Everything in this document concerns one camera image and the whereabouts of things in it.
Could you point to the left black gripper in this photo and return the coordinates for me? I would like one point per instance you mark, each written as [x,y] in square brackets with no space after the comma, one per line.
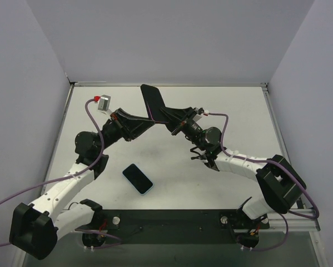
[122,124]

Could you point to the black phone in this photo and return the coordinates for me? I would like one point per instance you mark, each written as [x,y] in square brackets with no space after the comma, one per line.
[153,102]

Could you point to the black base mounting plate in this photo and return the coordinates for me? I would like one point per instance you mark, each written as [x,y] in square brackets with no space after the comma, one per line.
[173,227]

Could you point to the phone in light blue case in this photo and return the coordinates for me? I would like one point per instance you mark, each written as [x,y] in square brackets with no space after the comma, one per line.
[137,179]

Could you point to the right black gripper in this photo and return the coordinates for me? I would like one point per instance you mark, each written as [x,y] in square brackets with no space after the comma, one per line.
[181,122]

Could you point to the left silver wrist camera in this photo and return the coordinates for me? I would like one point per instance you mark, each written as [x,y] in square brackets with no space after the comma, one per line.
[103,104]

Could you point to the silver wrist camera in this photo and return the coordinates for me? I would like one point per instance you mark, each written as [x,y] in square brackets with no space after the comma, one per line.
[103,104]
[200,113]

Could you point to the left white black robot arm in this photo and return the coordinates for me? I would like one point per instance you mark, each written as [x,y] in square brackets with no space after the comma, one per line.
[34,227]

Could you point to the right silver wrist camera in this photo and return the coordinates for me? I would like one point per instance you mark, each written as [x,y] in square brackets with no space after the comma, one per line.
[200,113]

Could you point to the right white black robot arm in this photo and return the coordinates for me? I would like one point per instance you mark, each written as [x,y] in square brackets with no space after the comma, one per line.
[280,184]

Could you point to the aluminium table frame rail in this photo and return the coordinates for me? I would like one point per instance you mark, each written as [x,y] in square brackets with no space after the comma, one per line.
[178,181]

